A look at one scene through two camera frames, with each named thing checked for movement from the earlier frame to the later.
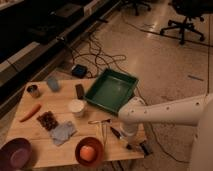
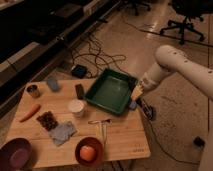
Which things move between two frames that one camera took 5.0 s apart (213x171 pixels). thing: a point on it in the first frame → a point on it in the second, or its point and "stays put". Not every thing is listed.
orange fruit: (87, 153) stays put
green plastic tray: (111, 89) stays put
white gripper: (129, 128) → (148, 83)
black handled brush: (141, 145) → (148, 110)
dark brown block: (80, 92) stays put
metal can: (33, 90) stays put
